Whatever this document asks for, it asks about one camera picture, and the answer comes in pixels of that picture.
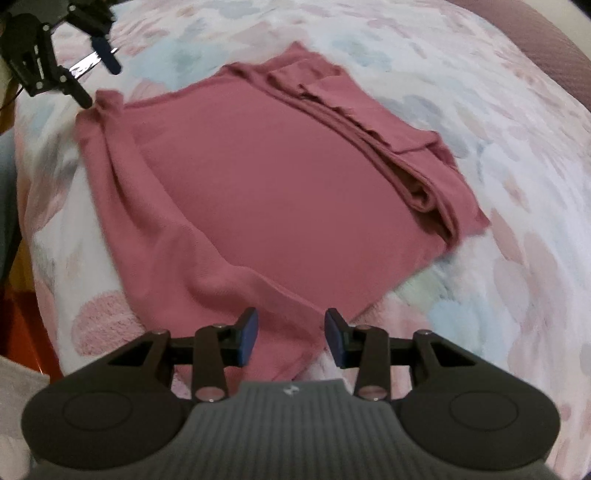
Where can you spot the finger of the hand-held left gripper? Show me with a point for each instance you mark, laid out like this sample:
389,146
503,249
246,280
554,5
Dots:
41,69
106,55

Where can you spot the pink padded headboard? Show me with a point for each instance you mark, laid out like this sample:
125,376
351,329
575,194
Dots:
545,41

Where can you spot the light grey cloth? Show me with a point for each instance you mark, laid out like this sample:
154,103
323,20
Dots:
18,392

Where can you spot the wooden bed frame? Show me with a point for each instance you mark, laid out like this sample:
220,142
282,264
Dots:
18,323

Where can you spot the floral bed blanket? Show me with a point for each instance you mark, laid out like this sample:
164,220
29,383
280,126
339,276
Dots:
508,230

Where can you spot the pink turtleneck sweater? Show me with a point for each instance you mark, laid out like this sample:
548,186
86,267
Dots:
277,198

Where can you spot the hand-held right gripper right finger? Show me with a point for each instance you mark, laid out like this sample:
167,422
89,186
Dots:
334,340

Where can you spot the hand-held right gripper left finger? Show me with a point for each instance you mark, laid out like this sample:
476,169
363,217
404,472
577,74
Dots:
247,338

